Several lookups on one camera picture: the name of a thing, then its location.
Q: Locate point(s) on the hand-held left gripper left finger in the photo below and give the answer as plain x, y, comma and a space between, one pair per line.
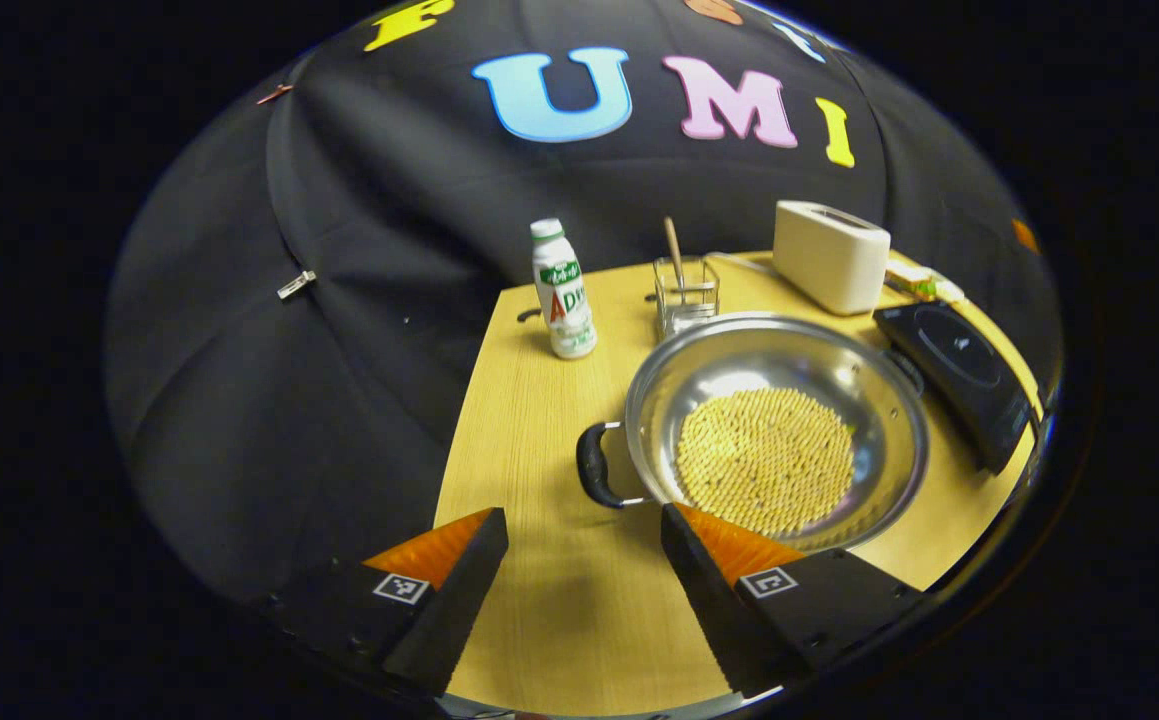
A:
449, 620

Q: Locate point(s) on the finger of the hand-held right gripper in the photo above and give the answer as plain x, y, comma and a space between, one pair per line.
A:
1026, 235

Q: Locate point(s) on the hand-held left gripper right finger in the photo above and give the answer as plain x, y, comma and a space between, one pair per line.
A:
709, 610

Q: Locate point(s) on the black induction cooktop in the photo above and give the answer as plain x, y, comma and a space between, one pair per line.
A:
959, 370

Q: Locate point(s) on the toy sandwich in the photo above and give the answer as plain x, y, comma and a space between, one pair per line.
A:
924, 285

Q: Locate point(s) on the pile of yellow soybeans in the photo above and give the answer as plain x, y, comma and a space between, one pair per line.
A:
764, 460

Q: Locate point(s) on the white toaster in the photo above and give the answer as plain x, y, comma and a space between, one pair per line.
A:
824, 260

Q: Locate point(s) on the black backdrop cloth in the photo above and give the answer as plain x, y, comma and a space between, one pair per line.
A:
339, 300

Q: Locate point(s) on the white bottle with green label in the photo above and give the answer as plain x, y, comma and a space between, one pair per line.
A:
564, 300

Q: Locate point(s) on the silver cloth clip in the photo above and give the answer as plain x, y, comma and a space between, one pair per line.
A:
296, 285

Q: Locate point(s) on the pink cloth clip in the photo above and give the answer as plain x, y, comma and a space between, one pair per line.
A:
274, 94

